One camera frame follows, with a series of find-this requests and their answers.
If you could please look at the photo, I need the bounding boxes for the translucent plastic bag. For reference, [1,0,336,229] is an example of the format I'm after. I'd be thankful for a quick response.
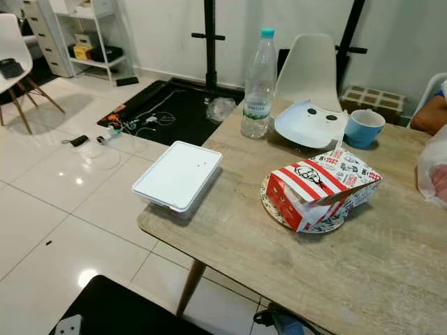
[417,126,447,210]

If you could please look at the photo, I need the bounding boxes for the black floor mat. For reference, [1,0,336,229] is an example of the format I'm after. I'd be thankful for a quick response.
[96,78,245,147]

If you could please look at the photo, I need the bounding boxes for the brown lattice crate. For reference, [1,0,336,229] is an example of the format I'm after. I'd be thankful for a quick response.
[340,85,407,125]

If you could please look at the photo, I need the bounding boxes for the white shelf rack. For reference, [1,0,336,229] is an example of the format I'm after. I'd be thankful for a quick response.
[52,0,139,87]

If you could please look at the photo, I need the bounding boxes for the black rug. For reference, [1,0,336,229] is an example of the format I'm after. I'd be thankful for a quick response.
[50,274,214,335]

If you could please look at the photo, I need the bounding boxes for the clear plastic water bottle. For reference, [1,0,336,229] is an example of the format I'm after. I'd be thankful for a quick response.
[240,27,278,140]

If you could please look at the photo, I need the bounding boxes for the round patterned plate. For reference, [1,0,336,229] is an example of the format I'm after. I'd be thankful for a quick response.
[260,174,349,235]

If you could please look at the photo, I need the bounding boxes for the black upright stand post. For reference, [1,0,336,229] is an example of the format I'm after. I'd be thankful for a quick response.
[191,0,226,90]

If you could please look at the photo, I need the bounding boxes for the white cable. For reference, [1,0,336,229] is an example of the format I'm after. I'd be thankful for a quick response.
[126,108,168,133]

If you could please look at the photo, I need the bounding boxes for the white chair wooden legs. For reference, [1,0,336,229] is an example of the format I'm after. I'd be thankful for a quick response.
[0,13,67,135]

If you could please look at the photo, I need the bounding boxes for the white drawer cabinet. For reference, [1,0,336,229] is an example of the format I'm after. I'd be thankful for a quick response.
[20,0,76,77]

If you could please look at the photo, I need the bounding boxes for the small black device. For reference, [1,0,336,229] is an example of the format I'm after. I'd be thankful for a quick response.
[61,134,90,147]

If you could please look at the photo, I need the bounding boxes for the yellow box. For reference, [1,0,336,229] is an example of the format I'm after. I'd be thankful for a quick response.
[71,43,94,61]

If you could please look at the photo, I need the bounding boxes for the white bear face plate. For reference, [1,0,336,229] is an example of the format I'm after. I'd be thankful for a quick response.
[273,100,350,149]

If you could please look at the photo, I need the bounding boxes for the black slanted stand post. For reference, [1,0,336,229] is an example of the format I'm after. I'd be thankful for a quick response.
[334,0,369,88]

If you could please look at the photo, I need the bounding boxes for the red white KFC box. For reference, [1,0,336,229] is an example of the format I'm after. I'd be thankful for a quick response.
[265,143,383,232]

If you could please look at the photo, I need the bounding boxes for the clear crumpled plastic bag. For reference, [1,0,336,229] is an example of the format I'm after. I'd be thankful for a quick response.
[206,96,238,125]

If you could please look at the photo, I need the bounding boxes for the black box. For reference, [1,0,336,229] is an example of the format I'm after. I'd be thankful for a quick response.
[89,45,125,64]

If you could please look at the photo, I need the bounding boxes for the white plastic shell chair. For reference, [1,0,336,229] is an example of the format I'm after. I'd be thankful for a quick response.
[274,33,342,112]

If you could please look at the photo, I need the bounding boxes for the blue mug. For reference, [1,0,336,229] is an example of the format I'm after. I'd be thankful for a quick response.
[344,109,386,149]

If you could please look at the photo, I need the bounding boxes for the white plastic food container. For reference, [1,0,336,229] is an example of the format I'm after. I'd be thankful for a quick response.
[131,141,223,214]

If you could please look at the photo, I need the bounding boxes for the black pouch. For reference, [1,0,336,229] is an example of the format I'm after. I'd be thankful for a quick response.
[1,58,25,79]

